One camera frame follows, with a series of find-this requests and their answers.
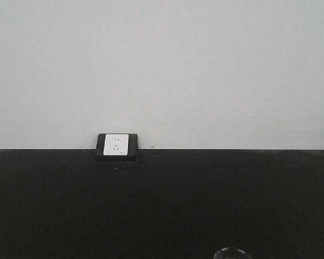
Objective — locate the white wall power socket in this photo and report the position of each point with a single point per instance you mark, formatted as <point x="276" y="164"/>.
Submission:
<point x="116" y="145"/>

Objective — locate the black socket mounting box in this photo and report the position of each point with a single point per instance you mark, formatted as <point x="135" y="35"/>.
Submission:
<point x="131" y="157"/>

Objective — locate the clear glass chemical bottle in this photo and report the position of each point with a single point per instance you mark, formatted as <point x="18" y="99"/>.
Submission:
<point x="232" y="253"/>

